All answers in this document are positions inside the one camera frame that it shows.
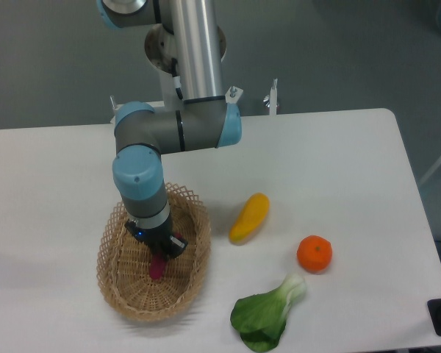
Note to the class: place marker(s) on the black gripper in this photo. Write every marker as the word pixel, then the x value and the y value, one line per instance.
pixel 161 240

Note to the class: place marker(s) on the purple sweet potato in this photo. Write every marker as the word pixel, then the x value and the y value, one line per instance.
pixel 160 259

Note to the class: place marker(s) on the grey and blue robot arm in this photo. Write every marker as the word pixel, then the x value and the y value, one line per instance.
pixel 197 115

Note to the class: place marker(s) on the woven wicker basket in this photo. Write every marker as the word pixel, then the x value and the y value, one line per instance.
pixel 122 268

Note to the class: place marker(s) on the yellow mango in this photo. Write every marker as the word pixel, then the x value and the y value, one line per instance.
pixel 250 219

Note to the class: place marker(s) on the green bok choy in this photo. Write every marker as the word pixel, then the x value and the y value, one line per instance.
pixel 261 319

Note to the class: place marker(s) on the orange tangerine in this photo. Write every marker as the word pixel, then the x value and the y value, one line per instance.
pixel 314 254

